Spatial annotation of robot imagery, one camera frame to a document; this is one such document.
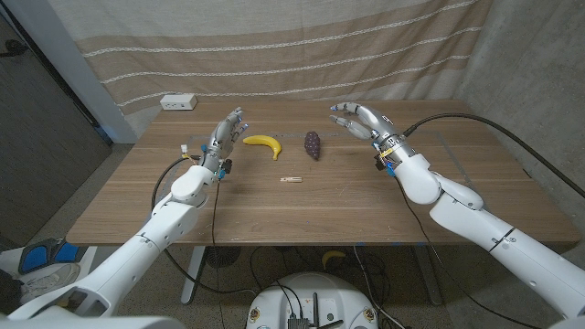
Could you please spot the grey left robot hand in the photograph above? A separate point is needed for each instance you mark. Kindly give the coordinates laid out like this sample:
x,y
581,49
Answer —
x,y
219,141

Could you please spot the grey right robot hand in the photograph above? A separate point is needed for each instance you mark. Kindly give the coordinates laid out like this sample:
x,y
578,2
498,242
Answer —
x,y
379,125

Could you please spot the wooden clothespin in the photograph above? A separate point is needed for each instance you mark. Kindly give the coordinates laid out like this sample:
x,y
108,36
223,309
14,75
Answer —
x,y
292,179

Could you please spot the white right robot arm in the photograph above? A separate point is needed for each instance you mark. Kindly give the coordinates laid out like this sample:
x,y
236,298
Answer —
x,y
457,210

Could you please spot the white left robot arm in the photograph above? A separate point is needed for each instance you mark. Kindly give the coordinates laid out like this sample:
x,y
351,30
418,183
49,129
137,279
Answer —
x,y
169,224

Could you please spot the yellow toy banana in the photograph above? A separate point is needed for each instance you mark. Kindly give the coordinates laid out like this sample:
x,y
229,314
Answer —
x,y
265,140

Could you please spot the white power outlet box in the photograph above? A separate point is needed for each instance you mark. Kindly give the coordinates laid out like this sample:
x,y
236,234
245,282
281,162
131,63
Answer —
x,y
178,102

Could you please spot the dark purple sweet potato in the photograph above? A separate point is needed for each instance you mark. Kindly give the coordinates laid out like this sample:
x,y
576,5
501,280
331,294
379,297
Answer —
x,y
312,144

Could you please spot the beige striped cloth backdrop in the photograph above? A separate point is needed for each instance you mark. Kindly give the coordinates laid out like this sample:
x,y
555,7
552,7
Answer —
x,y
274,45

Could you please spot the black round floor device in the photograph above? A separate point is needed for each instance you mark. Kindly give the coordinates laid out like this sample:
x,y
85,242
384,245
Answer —
x,y
222,256

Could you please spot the white table leg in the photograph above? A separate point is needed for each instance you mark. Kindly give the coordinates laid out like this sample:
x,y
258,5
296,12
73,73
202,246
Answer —
x,y
192,274

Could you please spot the grey table leg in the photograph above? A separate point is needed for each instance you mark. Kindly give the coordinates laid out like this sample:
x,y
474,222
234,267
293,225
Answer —
x,y
427,279

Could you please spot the pale grey pillar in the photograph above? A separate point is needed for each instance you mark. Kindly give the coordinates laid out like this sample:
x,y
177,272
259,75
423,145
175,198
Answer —
x,y
68,59

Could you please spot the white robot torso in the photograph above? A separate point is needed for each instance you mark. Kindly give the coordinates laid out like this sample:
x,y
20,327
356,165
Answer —
x,y
338,292

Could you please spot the dark wood grain door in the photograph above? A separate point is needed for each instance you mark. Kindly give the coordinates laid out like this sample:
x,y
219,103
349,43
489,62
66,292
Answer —
x,y
41,137

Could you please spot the black antenna module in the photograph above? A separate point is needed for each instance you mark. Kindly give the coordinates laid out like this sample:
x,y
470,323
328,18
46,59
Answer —
x,y
297,323

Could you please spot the blue and black foot pedal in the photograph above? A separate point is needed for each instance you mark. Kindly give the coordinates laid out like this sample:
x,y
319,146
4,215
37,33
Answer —
x,y
34,258

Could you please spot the white sneaker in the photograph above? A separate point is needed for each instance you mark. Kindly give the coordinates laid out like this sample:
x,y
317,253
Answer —
x,y
48,279

